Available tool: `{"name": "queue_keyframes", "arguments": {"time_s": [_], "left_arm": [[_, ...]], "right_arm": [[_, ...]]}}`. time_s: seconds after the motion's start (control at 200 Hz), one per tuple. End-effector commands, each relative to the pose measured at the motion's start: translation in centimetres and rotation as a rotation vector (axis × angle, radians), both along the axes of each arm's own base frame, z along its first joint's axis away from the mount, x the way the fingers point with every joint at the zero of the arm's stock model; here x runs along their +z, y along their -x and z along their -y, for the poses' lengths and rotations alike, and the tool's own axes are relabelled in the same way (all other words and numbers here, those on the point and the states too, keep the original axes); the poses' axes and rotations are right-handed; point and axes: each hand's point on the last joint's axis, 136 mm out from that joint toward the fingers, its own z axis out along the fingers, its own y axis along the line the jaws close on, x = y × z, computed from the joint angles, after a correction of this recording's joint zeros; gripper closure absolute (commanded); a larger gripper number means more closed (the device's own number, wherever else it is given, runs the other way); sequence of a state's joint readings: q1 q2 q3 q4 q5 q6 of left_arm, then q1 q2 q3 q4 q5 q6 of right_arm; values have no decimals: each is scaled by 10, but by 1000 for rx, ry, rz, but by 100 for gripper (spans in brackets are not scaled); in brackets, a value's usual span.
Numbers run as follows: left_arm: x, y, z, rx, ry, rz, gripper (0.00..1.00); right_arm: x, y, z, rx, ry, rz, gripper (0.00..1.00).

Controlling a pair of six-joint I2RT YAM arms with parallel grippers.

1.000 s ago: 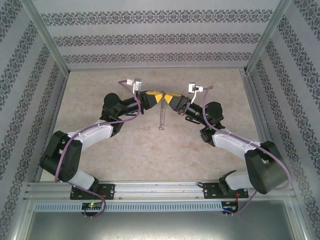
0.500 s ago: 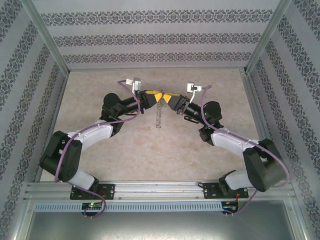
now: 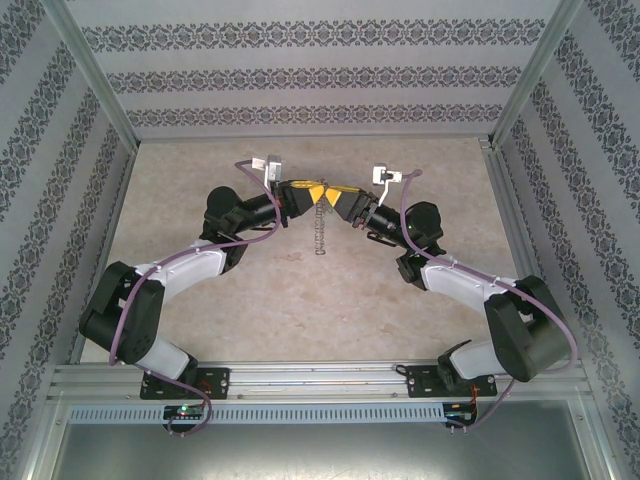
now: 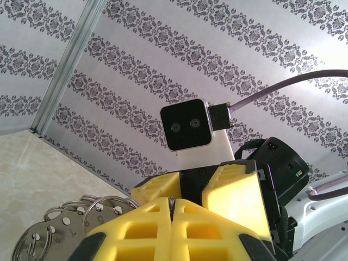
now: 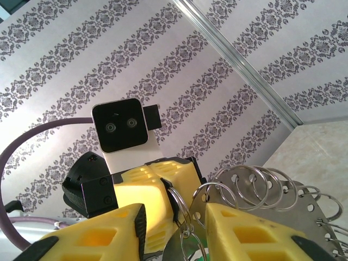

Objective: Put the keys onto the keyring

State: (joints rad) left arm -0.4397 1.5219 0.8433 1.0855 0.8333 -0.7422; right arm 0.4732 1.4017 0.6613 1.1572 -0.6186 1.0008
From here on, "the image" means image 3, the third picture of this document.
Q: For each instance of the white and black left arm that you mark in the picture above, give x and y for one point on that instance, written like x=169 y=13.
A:
x=190 y=260

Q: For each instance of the metal key holder with rings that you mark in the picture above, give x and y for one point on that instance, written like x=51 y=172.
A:
x=320 y=235

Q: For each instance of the small controller board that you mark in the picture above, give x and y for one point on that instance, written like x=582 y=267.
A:
x=460 y=412
x=185 y=411

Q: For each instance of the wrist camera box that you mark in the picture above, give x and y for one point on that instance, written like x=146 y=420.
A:
x=384 y=175
x=274 y=167

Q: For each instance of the grey metal panel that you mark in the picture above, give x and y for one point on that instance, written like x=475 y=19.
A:
x=320 y=455

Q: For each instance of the aluminium frame post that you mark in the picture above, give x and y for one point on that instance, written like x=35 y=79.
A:
x=535 y=75
x=602 y=440
x=95 y=75
x=42 y=440

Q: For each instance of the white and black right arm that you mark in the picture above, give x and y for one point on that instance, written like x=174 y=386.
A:
x=455 y=280

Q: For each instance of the aluminium side rail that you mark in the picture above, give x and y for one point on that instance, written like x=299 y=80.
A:
x=121 y=200
x=505 y=175

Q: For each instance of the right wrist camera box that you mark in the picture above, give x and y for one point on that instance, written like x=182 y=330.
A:
x=384 y=175

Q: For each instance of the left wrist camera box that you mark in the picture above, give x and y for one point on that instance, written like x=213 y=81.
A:
x=274 y=167

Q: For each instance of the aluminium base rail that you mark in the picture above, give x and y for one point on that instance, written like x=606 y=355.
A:
x=320 y=380

